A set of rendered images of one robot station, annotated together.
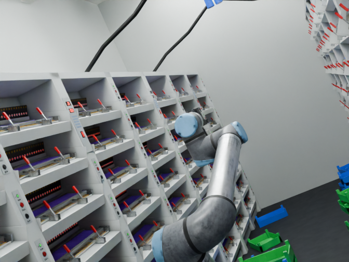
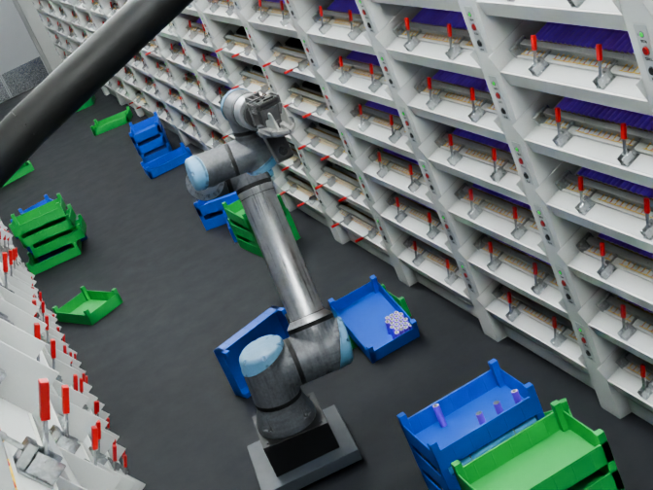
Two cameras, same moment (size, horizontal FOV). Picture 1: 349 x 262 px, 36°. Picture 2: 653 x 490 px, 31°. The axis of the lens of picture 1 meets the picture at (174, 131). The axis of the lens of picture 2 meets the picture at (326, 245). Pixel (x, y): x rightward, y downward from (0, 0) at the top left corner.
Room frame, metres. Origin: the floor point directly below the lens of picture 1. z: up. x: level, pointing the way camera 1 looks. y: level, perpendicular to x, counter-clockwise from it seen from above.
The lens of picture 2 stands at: (4.70, -1.42, 1.92)
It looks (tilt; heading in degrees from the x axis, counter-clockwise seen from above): 22 degrees down; 151
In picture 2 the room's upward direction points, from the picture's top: 23 degrees counter-clockwise
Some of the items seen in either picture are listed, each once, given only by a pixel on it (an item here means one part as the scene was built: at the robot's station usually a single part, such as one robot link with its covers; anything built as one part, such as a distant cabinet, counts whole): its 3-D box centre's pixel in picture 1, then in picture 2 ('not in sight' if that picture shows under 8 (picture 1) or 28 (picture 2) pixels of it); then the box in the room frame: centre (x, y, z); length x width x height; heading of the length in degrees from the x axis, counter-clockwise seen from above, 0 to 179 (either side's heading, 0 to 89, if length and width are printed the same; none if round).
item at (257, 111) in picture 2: (195, 120); (264, 114); (2.26, -0.10, 1.21); 0.12 x 0.08 x 0.09; 167
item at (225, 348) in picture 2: not in sight; (259, 351); (1.10, 0.12, 0.10); 0.30 x 0.08 x 0.20; 94
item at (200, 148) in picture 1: (203, 149); (253, 149); (2.09, -0.07, 1.09); 0.12 x 0.09 x 0.12; 67
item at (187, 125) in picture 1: (188, 125); (243, 108); (2.10, -0.06, 1.20); 0.12 x 0.09 x 0.10; 167
